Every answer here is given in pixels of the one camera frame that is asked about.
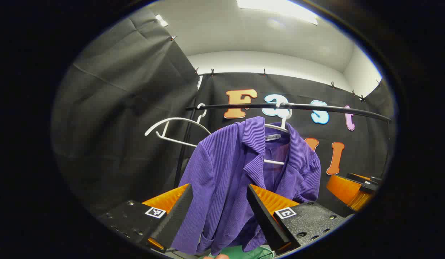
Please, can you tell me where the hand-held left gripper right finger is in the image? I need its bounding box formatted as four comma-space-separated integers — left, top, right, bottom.
246, 184, 356, 254

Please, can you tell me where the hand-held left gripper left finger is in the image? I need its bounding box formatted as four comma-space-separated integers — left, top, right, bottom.
96, 183, 194, 253

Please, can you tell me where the green laundry hamper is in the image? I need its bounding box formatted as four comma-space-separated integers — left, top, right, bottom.
208, 245, 277, 259

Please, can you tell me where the purple ribbed jacket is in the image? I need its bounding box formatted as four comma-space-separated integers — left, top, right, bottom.
171, 116, 322, 256

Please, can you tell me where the white plastic clothes hanger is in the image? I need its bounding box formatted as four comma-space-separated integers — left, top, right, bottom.
263, 102, 293, 166
144, 103, 212, 148

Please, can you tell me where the black clothes rack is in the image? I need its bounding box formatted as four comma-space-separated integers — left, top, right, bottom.
174, 103, 392, 188

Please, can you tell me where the black backdrop cloth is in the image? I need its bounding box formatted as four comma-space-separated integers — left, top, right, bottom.
51, 9, 395, 216

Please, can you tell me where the large ceiling light panel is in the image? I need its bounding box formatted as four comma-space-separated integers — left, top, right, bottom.
237, 0, 318, 26

